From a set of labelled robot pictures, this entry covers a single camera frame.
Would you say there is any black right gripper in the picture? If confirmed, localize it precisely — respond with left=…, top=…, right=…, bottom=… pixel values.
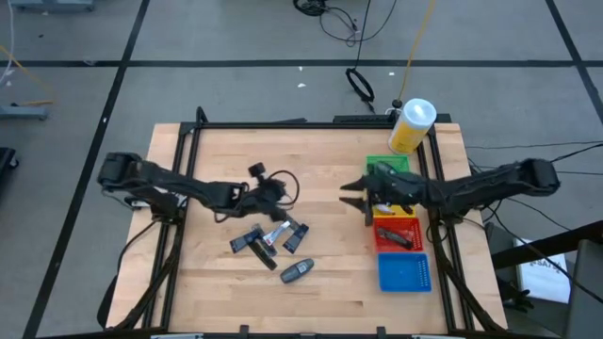
left=338, top=162, right=428, bottom=227

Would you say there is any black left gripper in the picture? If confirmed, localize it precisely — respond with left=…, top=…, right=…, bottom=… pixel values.
left=244, top=162, right=296, bottom=228

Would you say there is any black pocket comb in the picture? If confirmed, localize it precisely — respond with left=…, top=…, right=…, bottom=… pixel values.
left=248, top=234, right=279, bottom=272

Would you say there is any dark ridged comb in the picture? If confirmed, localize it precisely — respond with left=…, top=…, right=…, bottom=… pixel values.
left=376, top=227, right=415, bottom=250

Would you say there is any yellow plastic basket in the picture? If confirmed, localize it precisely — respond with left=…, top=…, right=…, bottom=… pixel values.
left=371, top=202, right=417, bottom=219

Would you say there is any green plastic basket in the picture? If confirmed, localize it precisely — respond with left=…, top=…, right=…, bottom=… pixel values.
left=366, top=153, right=411, bottom=178

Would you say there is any red plastic basket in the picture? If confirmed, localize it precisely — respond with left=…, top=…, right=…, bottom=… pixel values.
left=373, top=216, right=424, bottom=254

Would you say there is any black power strip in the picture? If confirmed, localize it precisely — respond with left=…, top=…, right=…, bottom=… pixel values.
left=333, top=113, right=401, bottom=124

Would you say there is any yellow canister with white lid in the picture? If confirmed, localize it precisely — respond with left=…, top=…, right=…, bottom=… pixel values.
left=387, top=97, right=438, bottom=155

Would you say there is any blue plastic basket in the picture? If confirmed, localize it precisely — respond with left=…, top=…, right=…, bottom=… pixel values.
left=377, top=252, right=432, bottom=294

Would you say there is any black slanted bar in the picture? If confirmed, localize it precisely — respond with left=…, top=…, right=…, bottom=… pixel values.
left=489, top=219, right=603, bottom=270

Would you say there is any white printed box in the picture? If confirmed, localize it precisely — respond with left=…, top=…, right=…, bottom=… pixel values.
left=515, top=237, right=574, bottom=305

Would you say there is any grey cabinet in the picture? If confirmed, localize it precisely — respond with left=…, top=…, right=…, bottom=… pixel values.
left=564, top=238, right=603, bottom=339

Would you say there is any grey stand base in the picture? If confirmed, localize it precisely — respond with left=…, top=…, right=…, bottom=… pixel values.
left=0, top=104, right=51, bottom=121

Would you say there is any black object on floor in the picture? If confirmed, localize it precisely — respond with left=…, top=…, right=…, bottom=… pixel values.
left=0, top=147, right=20, bottom=183

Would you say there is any grey flat base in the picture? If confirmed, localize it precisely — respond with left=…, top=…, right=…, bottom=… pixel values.
left=8, top=0, right=95, bottom=13

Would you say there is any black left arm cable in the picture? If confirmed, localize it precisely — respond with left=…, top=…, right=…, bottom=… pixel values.
left=269, top=169, right=302, bottom=209

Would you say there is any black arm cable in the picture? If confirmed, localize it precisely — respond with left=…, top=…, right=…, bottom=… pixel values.
left=269, top=169, right=302, bottom=209
left=548, top=142, right=603, bottom=164

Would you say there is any black metal table frame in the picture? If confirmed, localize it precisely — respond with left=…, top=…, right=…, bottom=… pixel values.
left=96, top=105, right=508, bottom=339

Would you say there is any black coiled hanging cable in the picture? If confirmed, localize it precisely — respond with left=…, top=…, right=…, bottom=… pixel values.
left=345, top=0, right=378, bottom=114

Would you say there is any yellow hanging cable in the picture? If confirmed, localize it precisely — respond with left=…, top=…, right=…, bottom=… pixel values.
left=398, top=0, right=437, bottom=103

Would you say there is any black tangled floor cable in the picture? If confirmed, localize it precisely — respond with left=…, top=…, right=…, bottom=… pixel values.
left=292, top=0, right=399, bottom=48

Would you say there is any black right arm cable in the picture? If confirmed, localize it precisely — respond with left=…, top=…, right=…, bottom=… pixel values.
left=548, top=142, right=603, bottom=164

